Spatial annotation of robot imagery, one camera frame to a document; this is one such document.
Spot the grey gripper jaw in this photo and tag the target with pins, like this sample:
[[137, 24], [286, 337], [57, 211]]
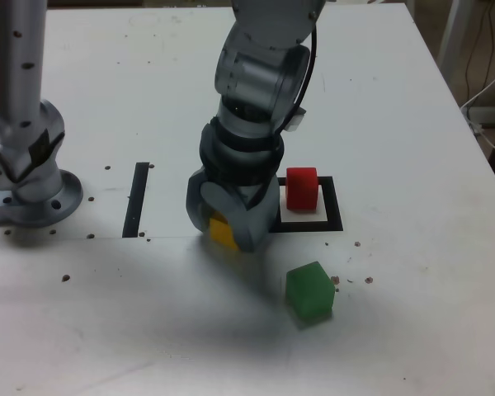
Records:
[[251, 222], [196, 202]]

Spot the yellow cube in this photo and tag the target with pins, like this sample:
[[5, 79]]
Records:
[[222, 236]]

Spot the red cube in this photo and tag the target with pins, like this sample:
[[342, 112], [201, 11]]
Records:
[[301, 189]]

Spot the green cube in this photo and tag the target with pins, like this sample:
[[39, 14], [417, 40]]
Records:
[[309, 293]]

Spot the black tape square outline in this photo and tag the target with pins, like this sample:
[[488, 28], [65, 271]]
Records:
[[332, 206]]

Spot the black tape strip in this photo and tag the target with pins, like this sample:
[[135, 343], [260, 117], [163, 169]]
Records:
[[135, 198]]

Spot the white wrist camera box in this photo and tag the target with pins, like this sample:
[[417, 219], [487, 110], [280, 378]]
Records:
[[296, 120]]

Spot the white metal post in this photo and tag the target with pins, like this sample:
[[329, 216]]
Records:
[[451, 29]]

